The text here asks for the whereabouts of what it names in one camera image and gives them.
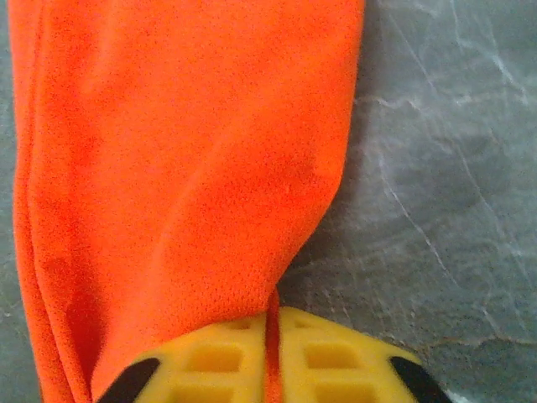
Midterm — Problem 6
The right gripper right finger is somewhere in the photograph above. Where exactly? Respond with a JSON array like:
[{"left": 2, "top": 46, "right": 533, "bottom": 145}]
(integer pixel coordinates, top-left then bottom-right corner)
[{"left": 274, "top": 306, "right": 453, "bottom": 403}]

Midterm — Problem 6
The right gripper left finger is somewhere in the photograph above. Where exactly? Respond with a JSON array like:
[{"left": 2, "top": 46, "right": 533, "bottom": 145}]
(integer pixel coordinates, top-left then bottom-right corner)
[{"left": 96, "top": 321, "right": 269, "bottom": 403}]

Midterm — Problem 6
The orange t-shirt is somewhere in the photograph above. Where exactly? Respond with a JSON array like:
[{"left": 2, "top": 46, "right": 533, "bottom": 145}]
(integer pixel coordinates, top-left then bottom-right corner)
[{"left": 11, "top": 0, "right": 367, "bottom": 403}]

